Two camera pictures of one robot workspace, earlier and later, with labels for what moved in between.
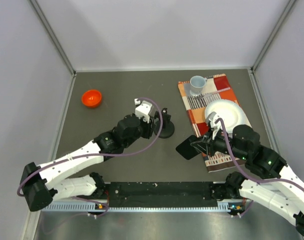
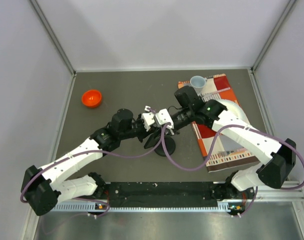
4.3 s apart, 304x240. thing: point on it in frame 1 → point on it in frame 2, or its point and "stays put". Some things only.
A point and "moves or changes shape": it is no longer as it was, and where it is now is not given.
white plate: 231,113 stays put
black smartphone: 186,150 → 153,140
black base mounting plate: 168,194 stays put
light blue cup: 197,83 stays put
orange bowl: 91,98 stays put
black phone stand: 168,128 moves or changes shape
